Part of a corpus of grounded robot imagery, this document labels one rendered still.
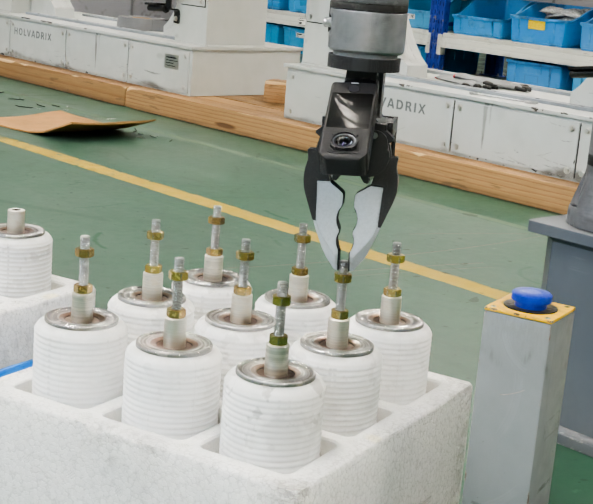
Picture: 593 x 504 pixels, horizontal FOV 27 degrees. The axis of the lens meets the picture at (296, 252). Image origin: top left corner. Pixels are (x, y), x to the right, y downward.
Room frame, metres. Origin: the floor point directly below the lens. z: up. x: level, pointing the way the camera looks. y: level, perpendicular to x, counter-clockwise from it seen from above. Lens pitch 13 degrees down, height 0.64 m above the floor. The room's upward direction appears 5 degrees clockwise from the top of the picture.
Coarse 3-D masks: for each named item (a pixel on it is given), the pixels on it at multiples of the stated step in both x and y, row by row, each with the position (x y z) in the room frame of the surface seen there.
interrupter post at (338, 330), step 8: (328, 320) 1.22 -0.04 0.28; (336, 320) 1.21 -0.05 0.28; (344, 320) 1.21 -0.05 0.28; (328, 328) 1.22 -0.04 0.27; (336, 328) 1.21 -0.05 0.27; (344, 328) 1.21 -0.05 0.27; (328, 336) 1.21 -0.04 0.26; (336, 336) 1.21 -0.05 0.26; (344, 336) 1.21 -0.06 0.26; (328, 344) 1.21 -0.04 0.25; (336, 344) 1.21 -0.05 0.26; (344, 344) 1.21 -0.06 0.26
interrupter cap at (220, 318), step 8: (208, 312) 1.29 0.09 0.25; (216, 312) 1.29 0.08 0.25; (224, 312) 1.29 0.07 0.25; (256, 312) 1.31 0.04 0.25; (264, 312) 1.30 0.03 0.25; (208, 320) 1.26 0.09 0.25; (216, 320) 1.26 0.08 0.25; (224, 320) 1.28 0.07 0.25; (256, 320) 1.28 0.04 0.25; (264, 320) 1.28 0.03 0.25; (272, 320) 1.28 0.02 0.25; (224, 328) 1.24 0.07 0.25; (232, 328) 1.24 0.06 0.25; (240, 328) 1.24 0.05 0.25; (248, 328) 1.24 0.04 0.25; (256, 328) 1.25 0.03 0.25; (264, 328) 1.25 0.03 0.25
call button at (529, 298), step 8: (520, 288) 1.21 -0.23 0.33; (528, 288) 1.21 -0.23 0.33; (536, 288) 1.21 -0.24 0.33; (512, 296) 1.20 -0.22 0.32; (520, 296) 1.18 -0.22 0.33; (528, 296) 1.18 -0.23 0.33; (536, 296) 1.18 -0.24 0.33; (544, 296) 1.18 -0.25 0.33; (552, 296) 1.19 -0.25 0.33; (520, 304) 1.19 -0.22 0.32; (528, 304) 1.18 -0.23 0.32; (536, 304) 1.18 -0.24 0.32; (544, 304) 1.18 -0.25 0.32
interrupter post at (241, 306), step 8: (232, 296) 1.27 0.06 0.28; (240, 296) 1.27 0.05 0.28; (248, 296) 1.27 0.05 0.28; (232, 304) 1.27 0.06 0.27; (240, 304) 1.27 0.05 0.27; (248, 304) 1.27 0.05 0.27; (232, 312) 1.27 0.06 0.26; (240, 312) 1.27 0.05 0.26; (248, 312) 1.27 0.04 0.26; (232, 320) 1.27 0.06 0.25; (240, 320) 1.27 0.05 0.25; (248, 320) 1.27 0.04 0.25
